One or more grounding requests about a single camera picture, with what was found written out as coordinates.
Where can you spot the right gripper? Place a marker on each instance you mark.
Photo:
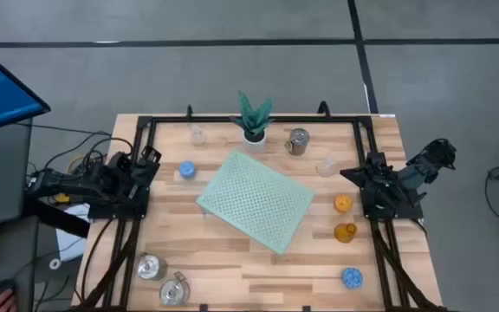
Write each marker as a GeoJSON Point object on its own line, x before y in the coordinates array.
{"type": "Point", "coordinates": [377, 175]}

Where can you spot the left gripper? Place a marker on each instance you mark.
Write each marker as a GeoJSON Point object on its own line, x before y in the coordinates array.
{"type": "Point", "coordinates": [137, 177]}

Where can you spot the clear glass candle holder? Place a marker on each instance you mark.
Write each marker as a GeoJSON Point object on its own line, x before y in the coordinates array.
{"type": "Point", "coordinates": [327, 168]}
{"type": "Point", "coordinates": [197, 136]}

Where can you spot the blue patterned candle holder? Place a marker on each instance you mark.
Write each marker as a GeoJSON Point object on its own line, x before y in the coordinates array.
{"type": "Point", "coordinates": [187, 169]}

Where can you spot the amber glass candle holder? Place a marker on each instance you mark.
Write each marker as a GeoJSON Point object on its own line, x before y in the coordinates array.
{"type": "Point", "coordinates": [345, 232]}

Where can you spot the silver tin candle holder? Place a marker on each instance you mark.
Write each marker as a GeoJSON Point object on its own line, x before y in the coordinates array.
{"type": "Point", "coordinates": [173, 292]}
{"type": "Point", "coordinates": [298, 138]}
{"type": "Point", "coordinates": [150, 267]}

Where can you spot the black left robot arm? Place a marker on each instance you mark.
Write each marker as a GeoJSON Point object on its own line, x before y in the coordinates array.
{"type": "Point", "coordinates": [67, 184]}

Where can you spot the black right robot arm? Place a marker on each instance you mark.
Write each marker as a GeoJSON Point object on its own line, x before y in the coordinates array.
{"type": "Point", "coordinates": [414, 175]}

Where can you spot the blue scrubby ball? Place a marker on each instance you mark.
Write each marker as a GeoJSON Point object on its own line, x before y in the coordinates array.
{"type": "Point", "coordinates": [352, 277]}

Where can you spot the green perforated mat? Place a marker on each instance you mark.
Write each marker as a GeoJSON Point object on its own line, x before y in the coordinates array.
{"type": "Point", "coordinates": [258, 203]}

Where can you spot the black stand bar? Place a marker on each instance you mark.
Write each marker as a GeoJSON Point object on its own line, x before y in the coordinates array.
{"type": "Point", "coordinates": [59, 221]}

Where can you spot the artificial plant in white pot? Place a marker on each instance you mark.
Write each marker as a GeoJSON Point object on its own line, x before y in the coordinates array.
{"type": "Point", "coordinates": [254, 119]}

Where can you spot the white paper sheet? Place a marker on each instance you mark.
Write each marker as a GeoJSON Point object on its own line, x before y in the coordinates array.
{"type": "Point", "coordinates": [69, 245]}

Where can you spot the white tape roll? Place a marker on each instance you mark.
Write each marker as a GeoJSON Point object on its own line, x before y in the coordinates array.
{"type": "Point", "coordinates": [54, 260]}

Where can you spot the black computer mouse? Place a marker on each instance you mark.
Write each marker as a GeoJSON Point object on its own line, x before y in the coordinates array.
{"type": "Point", "coordinates": [7, 284]}

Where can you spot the black aluminium table frame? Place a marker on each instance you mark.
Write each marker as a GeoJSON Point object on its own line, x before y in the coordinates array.
{"type": "Point", "coordinates": [275, 119]}

